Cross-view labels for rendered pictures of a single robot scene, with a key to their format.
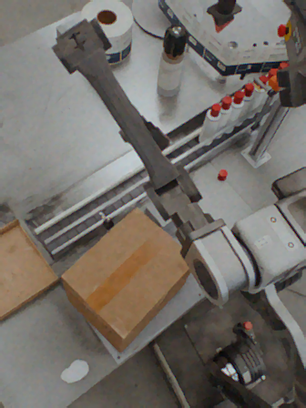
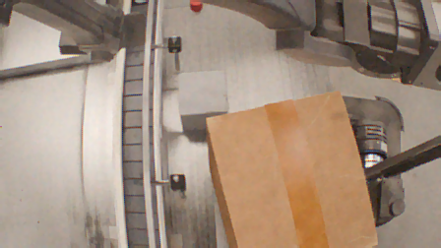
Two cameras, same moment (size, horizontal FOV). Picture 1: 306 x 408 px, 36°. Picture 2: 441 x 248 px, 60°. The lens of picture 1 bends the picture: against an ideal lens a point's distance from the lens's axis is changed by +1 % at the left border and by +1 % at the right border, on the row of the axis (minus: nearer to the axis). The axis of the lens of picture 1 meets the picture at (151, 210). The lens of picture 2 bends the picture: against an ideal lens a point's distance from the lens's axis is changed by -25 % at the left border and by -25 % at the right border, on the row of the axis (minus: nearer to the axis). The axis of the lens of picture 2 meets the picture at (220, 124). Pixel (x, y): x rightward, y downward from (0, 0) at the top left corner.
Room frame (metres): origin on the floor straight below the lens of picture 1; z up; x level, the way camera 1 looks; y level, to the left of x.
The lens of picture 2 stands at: (0.36, 0.24, 1.85)
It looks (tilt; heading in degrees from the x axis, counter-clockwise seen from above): 69 degrees down; 314
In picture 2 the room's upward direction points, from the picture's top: straight up
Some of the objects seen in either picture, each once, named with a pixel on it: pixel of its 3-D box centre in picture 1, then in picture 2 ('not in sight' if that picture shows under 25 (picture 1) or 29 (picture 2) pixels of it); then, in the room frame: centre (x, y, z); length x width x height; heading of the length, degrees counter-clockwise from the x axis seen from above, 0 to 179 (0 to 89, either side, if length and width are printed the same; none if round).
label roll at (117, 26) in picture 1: (107, 32); not in sight; (1.39, 0.31, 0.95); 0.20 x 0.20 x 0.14
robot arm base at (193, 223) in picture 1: (194, 227); (393, 30); (0.41, -0.10, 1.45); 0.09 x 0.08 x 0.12; 129
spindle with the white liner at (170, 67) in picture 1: (171, 61); not in sight; (1.24, 0.04, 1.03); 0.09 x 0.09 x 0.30
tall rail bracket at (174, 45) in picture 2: not in sight; (166, 55); (0.82, -0.06, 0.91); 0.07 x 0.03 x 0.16; 48
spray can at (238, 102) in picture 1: (232, 112); not in sight; (1.10, -0.22, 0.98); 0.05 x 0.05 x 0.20
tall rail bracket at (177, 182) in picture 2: (104, 223); (168, 188); (0.60, 0.15, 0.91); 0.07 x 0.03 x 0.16; 48
